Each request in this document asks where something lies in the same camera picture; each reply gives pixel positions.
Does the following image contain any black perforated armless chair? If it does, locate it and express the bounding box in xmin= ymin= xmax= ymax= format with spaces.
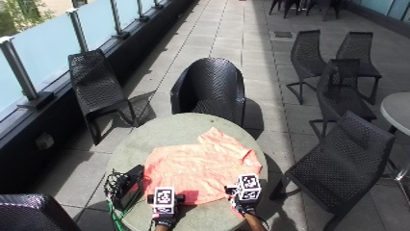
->
xmin=66 ymin=48 xmax=151 ymax=146

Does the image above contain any black wicker armchair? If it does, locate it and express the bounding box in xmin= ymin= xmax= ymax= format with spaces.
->
xmin=169 ymin=57 xmax=249 ymax=128
xmin=0 ymin=192 xmax=84 ymax=231

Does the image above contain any round grey side table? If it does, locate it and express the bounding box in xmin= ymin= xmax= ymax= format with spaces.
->
xmin=379 ymin=91 xmax=410 ymax=193

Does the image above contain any white marker cube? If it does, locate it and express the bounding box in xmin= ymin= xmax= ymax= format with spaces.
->
xmin=233 ymin=173 xmax=262 ymax=202
xmin=153 ymin=187 xmax=177 ymax=216

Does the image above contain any salmon orange shirt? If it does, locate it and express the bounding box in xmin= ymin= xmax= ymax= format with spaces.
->
xmin=142 ymin=126 xmax=263 ymax=207

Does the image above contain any metal railing post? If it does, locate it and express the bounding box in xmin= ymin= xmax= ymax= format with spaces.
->
xmin=65 ymin=8 xmax=89 ymax=54
xmin=0 ymin=36 xmax=54 ymax=111
xmin=109 ymin=0 xmax=130 ymax=40
xmin=134 ymin=0 xmax=151 ymax=23

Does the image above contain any person's right hand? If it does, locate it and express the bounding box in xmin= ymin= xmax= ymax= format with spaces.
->
xmin=223 ymin=185 xmax=259 ymax=217

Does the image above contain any frosted glass railing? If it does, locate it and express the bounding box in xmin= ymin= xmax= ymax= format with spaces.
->
xmin=0 ymin=0 xmax=171 ymax=114

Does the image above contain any person's left hand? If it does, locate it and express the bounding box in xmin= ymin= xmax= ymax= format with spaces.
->
xmin=146 ymin=193 xmax=187 ymax=229

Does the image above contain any group of black chairs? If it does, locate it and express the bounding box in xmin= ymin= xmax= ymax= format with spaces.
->
xmin=267 ymin=0 xmax=343 ymax=21

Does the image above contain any green and black cable bundle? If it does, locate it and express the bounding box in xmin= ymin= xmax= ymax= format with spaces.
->
xmin=102 ymin=168 xmax=132 ymax=231

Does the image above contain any grey floor drain cover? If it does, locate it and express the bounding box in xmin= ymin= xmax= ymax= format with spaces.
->
xmin=273 ymin=30 xmax=294 ymax=39

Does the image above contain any black electronics box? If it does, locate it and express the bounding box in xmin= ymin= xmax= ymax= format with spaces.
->
xmin=112 ymin=164 xmax=146 ymax=212

